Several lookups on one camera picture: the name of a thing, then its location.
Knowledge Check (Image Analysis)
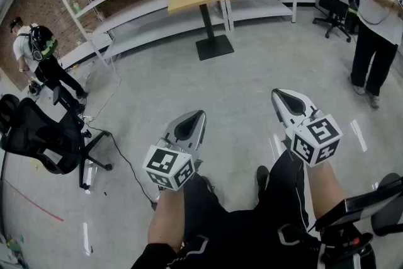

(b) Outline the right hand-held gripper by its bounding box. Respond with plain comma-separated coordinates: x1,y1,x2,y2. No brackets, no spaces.
271,88,344,167

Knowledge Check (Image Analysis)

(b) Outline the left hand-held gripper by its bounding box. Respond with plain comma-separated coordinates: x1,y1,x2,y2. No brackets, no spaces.
143,110,208,192

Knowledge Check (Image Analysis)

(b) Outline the person's left forearm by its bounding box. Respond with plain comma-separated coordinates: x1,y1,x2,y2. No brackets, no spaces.
147,188,186,251

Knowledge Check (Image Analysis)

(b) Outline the person's right forearm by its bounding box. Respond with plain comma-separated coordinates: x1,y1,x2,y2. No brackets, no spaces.
307,160,346,221

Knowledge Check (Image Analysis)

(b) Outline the person's left black shoe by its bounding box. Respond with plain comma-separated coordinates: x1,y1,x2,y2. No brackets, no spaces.
195,175,217,196

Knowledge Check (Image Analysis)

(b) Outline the person's black shoe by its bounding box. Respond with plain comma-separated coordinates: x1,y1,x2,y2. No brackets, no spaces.
255,165,271,204
195,175,217,196

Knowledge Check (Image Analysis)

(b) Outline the person's right black shoe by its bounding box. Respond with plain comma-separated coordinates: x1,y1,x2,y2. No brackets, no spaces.
255,165,271,204

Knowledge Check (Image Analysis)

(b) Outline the person's black clothing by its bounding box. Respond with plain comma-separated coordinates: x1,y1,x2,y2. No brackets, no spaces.
130,149,378,269

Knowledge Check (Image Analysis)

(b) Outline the black body-worn equipment pack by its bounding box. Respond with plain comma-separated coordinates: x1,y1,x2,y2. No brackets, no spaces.
314,178,403,269

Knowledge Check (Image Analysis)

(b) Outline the table with round black base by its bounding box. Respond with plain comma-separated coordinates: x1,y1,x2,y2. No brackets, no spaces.
370,172,403,237

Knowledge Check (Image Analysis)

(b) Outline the black mesh office chair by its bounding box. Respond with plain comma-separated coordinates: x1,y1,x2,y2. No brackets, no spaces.
0,93,113,190

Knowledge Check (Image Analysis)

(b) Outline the black floor cable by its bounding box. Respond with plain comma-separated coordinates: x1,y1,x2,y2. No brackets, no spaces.
84,121,160,210

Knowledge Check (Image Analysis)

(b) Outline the white cable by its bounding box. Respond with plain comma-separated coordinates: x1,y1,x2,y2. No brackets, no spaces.
91,37,123,119

